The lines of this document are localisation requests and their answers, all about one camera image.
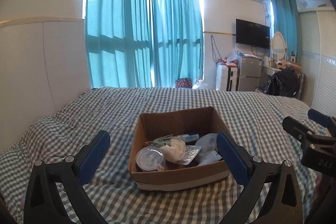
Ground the left teal curtain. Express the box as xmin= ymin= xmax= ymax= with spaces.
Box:
xmin=85 ymin=0 xmax=152 ymax=88

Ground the green folding hanger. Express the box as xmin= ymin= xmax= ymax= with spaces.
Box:
xmin=151 ymin=134 xmax=174 ymax=147

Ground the open cardboard box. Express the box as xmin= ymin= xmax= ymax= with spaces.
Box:
xmin=128 ymin=106 xmax=230 ymax=192

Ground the black jacket on chair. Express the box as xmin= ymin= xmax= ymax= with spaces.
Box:
xmin=265 ymin=67 xmax=300 ymax=98

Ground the silver mini fridge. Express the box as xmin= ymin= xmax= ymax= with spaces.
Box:
xmin=237 ymin=56 xmax=262 ymax=92

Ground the clear plastic bag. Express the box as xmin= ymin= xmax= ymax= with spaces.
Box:
xmin=226 ymin=49 xmax=240 ymax=63

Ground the white oval mirror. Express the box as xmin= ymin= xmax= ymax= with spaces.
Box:
xmin=270 ymin=31 xmax=287 ymax=60

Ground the dark patterned bag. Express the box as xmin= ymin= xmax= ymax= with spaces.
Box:
xmin=175 ymin=77 xmax=193 ymax=89

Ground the white suitcase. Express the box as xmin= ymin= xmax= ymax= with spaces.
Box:
xmin=215 ymin=64 xmax=238 ymax=92

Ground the right teal curtain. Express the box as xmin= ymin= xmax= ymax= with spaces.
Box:
xmin=150 ymin=0 xmax=204 ymax=88

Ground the silver blister pack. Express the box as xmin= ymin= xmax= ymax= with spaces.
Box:
xmin=179 ymin=145 xmax=202 ymax=165

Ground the white louvered wardrobe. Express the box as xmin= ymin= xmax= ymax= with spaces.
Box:
xmin=299 ymin=7 xmax=335 ymax=116

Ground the blue tissue pack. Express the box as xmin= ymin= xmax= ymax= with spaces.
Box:
xmin=175 ymin=133 xmax=199 ymax=143

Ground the checkered bed duvet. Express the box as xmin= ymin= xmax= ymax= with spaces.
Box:
xmin=0 ymin=86 xmax=332 ymax=224

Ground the black wall television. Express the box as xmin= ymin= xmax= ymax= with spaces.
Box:
xmin=236 ymin=19 xmax=270 ymax=50

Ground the side teal curtain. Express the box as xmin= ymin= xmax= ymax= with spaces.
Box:
xmin=270 ymin=0 xmax=302 ymax=63

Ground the clear plastic round container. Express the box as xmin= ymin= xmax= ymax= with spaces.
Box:
xmin=135 ymin=146 xmax=166 ymax=172

